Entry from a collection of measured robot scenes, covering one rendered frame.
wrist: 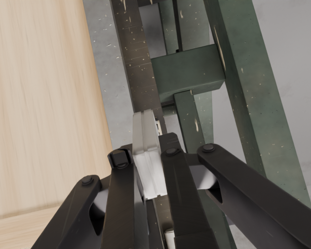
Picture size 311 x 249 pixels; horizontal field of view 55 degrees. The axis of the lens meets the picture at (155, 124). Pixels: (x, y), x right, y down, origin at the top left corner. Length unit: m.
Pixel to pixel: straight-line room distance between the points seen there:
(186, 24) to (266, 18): 1.15
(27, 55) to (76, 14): 0.12
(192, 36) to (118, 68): 0.46
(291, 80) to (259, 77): 1.93
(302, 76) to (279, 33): 0.48
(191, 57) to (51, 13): 0.29
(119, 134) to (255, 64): 0.26
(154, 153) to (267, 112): 0.40
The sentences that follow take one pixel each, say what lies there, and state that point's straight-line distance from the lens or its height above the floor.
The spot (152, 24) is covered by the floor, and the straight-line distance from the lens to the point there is 1.83.
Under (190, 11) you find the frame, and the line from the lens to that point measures 0.93.
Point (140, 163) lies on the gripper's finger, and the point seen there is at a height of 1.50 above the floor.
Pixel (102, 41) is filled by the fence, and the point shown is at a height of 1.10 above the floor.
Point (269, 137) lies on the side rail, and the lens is 0.53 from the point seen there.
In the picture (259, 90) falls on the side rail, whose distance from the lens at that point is 0.54.
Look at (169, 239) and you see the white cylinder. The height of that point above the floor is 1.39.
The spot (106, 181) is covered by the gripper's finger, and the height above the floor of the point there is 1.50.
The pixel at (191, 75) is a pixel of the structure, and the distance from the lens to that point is 0.62.
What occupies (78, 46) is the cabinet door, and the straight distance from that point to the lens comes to 0.61.
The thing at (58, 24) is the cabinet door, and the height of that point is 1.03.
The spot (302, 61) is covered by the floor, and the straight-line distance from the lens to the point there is 2.39.
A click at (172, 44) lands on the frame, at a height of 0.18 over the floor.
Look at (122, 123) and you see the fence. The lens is 0.53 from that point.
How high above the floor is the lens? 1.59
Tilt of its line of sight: 43 degrees down
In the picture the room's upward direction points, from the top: 168 degrees clockwise
